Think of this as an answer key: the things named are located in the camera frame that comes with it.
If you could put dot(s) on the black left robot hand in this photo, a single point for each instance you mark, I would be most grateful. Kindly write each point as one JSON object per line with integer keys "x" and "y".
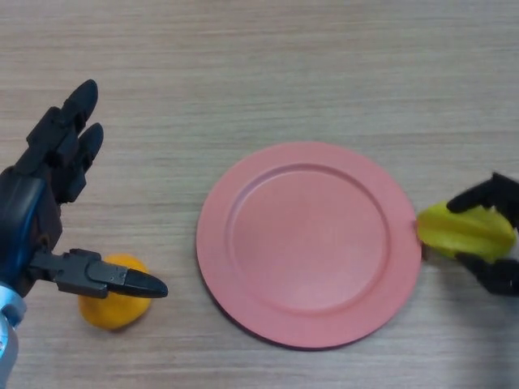
{"x": 32, "y": 202}

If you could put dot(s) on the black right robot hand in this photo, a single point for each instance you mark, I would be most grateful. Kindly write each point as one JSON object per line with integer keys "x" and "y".
{"x": 494, "y": 192}

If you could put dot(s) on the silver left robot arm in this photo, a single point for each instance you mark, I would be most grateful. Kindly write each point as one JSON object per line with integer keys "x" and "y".
{"x": 8, "y": 332}

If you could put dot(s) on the yellow starfruit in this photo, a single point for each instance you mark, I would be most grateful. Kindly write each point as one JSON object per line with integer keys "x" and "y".
{"x": 466, "y": 233}

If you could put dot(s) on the pink round plate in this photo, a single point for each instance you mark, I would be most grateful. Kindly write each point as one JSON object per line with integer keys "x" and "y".
{"x": 308, "y": 247}

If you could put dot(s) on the orange pear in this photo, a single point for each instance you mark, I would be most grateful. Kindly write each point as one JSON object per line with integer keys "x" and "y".
{"x": 115, "y": 314}

